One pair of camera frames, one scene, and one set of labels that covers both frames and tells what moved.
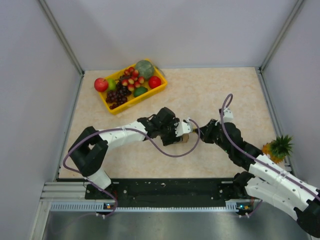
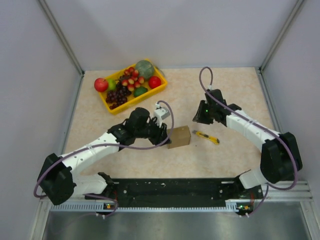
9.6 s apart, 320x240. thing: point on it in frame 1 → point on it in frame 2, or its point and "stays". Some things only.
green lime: x=139 y=91 stays
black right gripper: x=206 y=130 → x=199 y=117
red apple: x=101 y=84 stays
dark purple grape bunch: x=119 y=96 stays
